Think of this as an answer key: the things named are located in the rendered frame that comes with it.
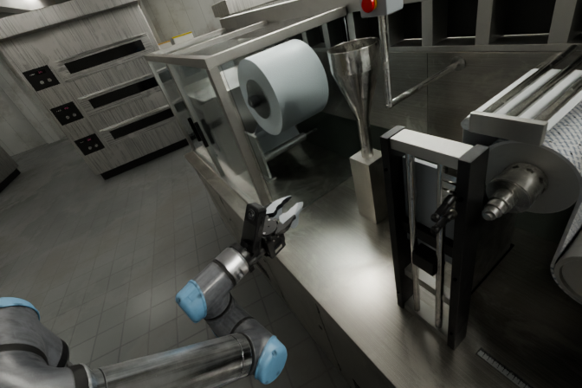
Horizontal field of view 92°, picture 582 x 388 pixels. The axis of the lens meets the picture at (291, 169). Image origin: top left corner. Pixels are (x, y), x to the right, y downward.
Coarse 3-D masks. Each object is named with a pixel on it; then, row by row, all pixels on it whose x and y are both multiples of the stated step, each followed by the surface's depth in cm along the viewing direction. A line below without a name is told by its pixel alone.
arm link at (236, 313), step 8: (232, 296) 66; (232, 304) 64; (224, 312) 61; (232, 312) 62; (240, 312) 63; (208, 320) 61; (216, 320) 61; (224, 320) 61; (232, 320) 61; (216, 328) 62; (224, 328) 60; (232, 328) 59
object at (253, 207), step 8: (248, 208) 65; (256, 208) 63; (264, 208) 64; (248, 216) 65; (256, 216) 63; (264, 216) 64; (248, 224) 65; (256, 224) 63; (248, 232) 65; (256, 232) 64; (248, 240) 66; (256, 240) 65; (248, 248) 66; (256, 248) 66
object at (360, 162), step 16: (336, 80) 81; (352, 80) 77; (368, 80) 77; (352, 96) 81; (368, 96) 82; (352, 112) 87; (368, 112) 86; (368, 128) 90; (368, 144) 92; (352, 160) 97; (368, 160) 94; (352, 176) 102; (368, 176) 94; (368, 192) 99; (384, 192) 101; (368, 208) 104; (384, 208) 105
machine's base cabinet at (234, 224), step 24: (240, 240) 209; (264, 264) 165; (288, 288) 137; (312, 312) 117; (312, 336) 152; (336, 336) 102; (336, 360) 128; (360, 360) 91; (360, 384) 109; (384, 384) 82
